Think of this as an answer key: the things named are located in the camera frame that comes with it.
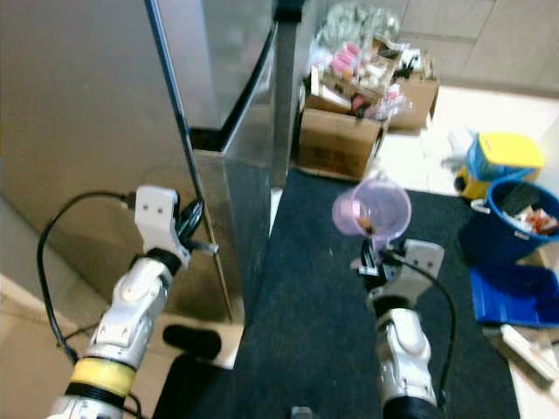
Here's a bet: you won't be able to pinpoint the purple plastic measuring cup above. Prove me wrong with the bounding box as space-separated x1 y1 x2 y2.
331 170 411 258

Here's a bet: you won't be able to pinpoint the stainless steel fridge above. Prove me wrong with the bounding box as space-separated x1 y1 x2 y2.
0 0 302 324

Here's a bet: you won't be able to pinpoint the black robot foot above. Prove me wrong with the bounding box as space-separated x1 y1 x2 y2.
164 323 224 361

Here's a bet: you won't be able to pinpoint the blue bucket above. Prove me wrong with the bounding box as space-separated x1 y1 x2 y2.
459 177 559 267

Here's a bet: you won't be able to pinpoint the large cardboard box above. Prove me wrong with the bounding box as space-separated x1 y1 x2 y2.
297 105 385 182

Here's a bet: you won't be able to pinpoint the white plastic bag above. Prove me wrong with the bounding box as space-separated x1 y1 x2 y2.
445 127 477 171

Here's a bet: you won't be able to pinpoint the small cardboard box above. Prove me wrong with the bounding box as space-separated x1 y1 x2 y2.
389 74 440 134

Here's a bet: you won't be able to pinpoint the yellow blue toy container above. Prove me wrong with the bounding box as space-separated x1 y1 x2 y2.
454 131 544 200

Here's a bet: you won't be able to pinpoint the pink cup stack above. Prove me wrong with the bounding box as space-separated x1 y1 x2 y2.
328 42 363 81

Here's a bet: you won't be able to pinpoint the grey green bag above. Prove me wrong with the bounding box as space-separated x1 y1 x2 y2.
323 0 403 45

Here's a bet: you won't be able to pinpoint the grey kitchen cabinets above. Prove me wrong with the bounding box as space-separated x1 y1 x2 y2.
393 0 559 93

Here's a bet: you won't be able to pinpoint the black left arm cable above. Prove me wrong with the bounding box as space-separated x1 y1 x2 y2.
37 190 141 363

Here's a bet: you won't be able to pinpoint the grey handled broom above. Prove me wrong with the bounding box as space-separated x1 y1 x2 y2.
493 323 559 389

